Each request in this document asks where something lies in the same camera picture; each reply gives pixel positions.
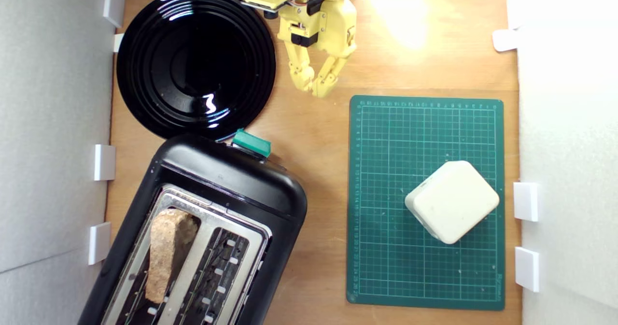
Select brown bread slice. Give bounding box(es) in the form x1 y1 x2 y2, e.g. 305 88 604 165
145 208 199 304

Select black two-slot toaster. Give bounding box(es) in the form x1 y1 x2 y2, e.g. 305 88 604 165
77 128 309 325

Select black round plate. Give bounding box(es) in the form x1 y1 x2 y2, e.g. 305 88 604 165
116 0 277 141

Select white square block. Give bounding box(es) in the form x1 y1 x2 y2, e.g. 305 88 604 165
405 160 500 245

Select green cutting mat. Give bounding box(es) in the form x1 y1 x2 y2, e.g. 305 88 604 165
346 96 506 311

